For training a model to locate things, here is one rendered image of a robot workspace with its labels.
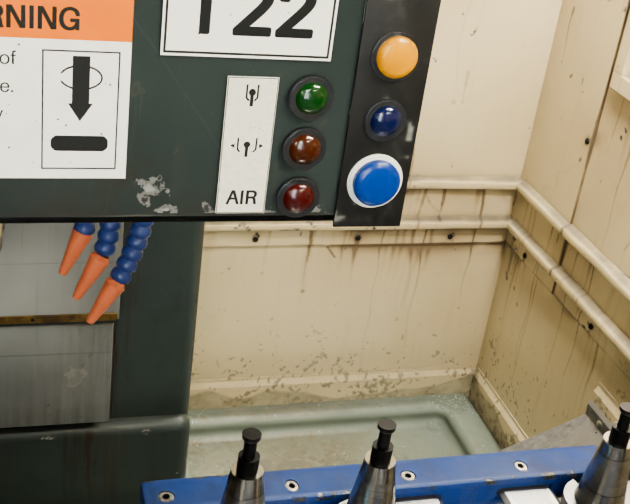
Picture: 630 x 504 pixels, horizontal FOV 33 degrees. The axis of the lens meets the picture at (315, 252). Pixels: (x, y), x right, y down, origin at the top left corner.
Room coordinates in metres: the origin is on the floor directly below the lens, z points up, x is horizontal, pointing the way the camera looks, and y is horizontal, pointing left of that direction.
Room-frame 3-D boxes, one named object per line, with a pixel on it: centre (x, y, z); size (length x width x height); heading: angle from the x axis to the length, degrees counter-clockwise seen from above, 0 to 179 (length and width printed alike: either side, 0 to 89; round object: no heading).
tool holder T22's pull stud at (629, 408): (0.76, -0.28, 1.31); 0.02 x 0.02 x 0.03
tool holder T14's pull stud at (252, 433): (0.65, 0.03, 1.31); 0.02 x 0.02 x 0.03
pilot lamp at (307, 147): (0.59, 0.01, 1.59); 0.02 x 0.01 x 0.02; 110
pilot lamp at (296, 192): (0.59, 0.01, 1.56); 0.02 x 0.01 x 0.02; 110
